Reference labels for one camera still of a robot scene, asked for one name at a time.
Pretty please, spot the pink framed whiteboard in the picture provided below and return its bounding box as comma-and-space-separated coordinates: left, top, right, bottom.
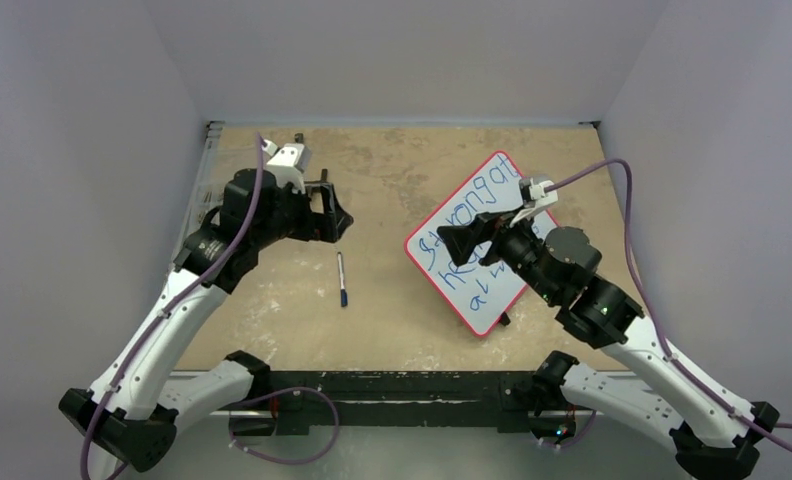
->
404, 150, 527, 337

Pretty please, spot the whiteboard marker pen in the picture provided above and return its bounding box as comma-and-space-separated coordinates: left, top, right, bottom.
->
336, 251, 348, 293

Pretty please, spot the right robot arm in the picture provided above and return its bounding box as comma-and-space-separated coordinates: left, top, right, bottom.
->
437, 212, 779, 479

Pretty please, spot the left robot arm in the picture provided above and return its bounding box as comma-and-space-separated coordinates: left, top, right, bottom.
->
59, 168, 353, 479

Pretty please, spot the clear plastic screw box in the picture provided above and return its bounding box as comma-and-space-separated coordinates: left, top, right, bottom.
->
185, 147, 258, 234

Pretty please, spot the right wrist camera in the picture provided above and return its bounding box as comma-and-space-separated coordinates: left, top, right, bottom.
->
509, 175, 558, 227

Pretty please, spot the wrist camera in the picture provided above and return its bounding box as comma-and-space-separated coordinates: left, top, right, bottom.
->
509, 175, 558, 227
260, 139, 312, 193

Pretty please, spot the dark metal bracket tool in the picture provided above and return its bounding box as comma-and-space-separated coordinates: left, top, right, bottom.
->
293, 133, 329, 187

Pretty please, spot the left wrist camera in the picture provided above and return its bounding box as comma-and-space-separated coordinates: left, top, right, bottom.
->
260, 139, 312, 193

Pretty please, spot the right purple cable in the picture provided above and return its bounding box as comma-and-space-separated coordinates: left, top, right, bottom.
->
544, 158, 792, 465

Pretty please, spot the purple cable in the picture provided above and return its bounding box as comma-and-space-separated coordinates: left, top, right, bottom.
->
79, 132, 339, 480
544, 158, 792, 465

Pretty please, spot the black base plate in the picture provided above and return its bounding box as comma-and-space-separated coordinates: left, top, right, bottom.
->
219, 370, 578, 435

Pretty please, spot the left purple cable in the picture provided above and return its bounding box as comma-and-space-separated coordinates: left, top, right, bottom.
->
79, 132, 339, 480

